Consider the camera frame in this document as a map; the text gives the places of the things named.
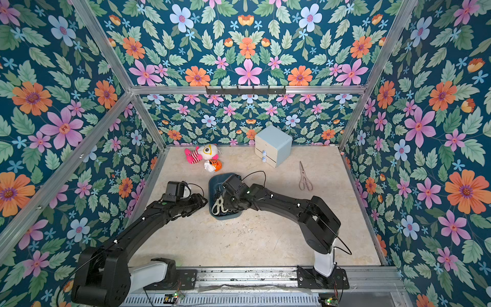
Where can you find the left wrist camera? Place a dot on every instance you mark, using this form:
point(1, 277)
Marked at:
point(175, 191)

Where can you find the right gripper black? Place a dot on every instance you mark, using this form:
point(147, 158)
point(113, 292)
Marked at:
point(228, 199)

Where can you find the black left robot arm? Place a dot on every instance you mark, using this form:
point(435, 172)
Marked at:
point(103, 276)

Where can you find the orange white plush toy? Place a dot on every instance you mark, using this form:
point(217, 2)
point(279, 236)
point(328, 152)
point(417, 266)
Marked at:
point(213, 165)

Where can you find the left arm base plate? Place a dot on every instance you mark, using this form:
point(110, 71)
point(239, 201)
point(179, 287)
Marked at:
point(179, 279)

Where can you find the pink white plush fish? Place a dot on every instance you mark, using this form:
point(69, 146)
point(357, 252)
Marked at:
point(202, 153)

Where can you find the black hook rail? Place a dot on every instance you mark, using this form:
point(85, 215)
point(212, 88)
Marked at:
point(245, 90)

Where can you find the teal plastic storage box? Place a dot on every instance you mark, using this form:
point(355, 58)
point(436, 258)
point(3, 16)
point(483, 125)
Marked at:
point(215, 189)

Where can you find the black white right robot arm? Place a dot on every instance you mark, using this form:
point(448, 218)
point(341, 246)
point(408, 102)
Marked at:
point(318, 223)

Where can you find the grey handled scissors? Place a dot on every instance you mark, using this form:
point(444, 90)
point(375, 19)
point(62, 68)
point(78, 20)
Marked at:
point(218, 207)

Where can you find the beige handled kitchen scissors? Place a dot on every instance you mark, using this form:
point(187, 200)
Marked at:
point(304, 183)

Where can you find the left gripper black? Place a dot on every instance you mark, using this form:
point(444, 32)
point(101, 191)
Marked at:
point(198, 202)

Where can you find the white ventilation grille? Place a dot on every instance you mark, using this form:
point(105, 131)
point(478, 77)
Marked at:
point(226, 299)

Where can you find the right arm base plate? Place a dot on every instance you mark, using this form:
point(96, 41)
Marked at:
point(308, 278)

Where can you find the light blue drawer cabinet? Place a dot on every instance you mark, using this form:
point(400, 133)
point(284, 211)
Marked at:
point(273, 146)

